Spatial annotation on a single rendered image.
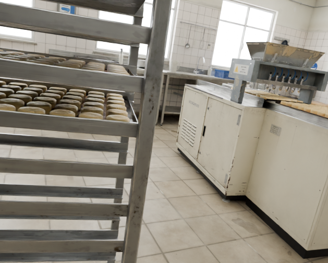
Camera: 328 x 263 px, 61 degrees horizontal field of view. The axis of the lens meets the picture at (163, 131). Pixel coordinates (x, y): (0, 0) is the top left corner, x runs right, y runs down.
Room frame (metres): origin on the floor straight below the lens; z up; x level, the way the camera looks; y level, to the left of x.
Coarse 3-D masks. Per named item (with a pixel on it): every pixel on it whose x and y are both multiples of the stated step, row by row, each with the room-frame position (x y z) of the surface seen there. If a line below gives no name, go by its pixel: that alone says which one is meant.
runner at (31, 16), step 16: (0, 16) 0.48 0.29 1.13; (16, 16) 0.48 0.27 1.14; (32, 16) 0.49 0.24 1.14; (48, 16) 0.49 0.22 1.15; (64, 16) 0.50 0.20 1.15; (80, 16) 0.51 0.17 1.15; (80, 32) 0.51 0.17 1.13; (96, 32) 0.51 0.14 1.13; (112, 32) 0.52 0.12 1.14; (128, 32) 0.52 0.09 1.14; (144, 32) 0.53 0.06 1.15
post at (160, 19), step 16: (160, 0) 0.51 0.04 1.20; (160, 16) 0.51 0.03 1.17; (160, 32) 0.51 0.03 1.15; (160, 48) 0.51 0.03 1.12; (160, 64) 0.51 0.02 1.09; (144, 80) 0.51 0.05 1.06; (160, 80) 0.51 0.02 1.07; (144, 96) 0.50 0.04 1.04; (144, 112) 0.50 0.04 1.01; (144, 128) 0.51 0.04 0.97; (144, 144) 0.51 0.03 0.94; (144, 160) 0.51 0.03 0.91; (144, 176) 0.51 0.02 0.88; (144, 192) 0.51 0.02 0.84; (128, 208) 0.52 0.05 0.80; (128, 224) 0.50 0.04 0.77; (128, 240) 0.50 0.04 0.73; (128, 256) 0.51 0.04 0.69
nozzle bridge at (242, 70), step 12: (240, 60) 2.28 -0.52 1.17; (252, 60) 2.13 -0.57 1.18; (240, 72) 2.24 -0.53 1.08; (252, 72) 2.10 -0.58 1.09; (264, 72) 2.23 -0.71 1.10; (276, 72) 2.27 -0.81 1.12; (300, 72) 2.34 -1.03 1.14; (312, 72) 2.33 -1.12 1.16; (324, 72) 2.31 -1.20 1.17; (240, 84) 2.21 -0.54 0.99; (276, 84) 2.22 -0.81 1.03; (288, 84) 2.25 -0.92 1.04; (312, 84) 2.39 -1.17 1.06; (324, 84) 2.32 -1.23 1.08; (240, 96) 2.20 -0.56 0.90; (300, 96) 2.51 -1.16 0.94; (312, 96) 2.43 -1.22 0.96
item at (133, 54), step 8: (136, 24) 0.95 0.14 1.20; (136, 48) 0.95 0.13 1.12; (136, 56) 0.95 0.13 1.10; (128, 64) 0.94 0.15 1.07; (136, 64) 0.95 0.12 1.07; (120, 136) 0.94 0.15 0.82; (120, 160) 0.94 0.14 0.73; (120, 184) 0.95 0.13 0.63; (120, 200) 0.95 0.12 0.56; (112, 224) 0.94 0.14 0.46
